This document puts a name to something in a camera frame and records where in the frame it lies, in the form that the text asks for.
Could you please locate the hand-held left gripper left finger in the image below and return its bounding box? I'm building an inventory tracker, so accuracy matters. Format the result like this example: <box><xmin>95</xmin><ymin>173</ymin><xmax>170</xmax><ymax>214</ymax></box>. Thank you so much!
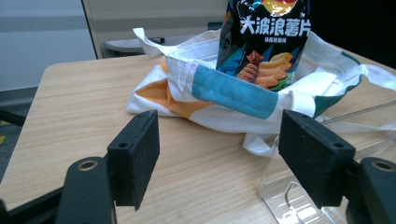
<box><xmin>106</xmin><ymin>109</ymin><xmax>161</xmax><ymax>212</ymax></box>

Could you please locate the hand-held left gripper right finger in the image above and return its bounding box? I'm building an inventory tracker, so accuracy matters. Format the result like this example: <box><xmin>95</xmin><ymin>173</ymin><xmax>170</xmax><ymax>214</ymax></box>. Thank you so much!
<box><xmin>277</xmin><ymin>108</ymin><xmax>357</xmax><ymax>209</ymax></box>

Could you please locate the white canvas tote bag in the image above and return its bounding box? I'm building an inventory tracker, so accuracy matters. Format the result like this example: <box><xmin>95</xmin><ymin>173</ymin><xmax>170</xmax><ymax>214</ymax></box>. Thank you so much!
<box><xmin>126</xmin><ymin>27</ymin><xmax>396</xmax><ymax>158</ymax></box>

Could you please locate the black potato chip bag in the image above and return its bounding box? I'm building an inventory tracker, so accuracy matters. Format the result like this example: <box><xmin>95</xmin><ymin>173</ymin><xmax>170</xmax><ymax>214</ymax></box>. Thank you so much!
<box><xmin>216</xmin><ymin>0</ymin><xmax>313</xmax><ymax>92</ymax></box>

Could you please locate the clear plastic container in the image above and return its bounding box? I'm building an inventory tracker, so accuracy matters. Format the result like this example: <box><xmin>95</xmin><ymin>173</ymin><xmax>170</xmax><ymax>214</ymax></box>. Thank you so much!
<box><xmin>257</xmin><ymin>100</ymin><xmax>396</xmax><ymax>224</ymax></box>

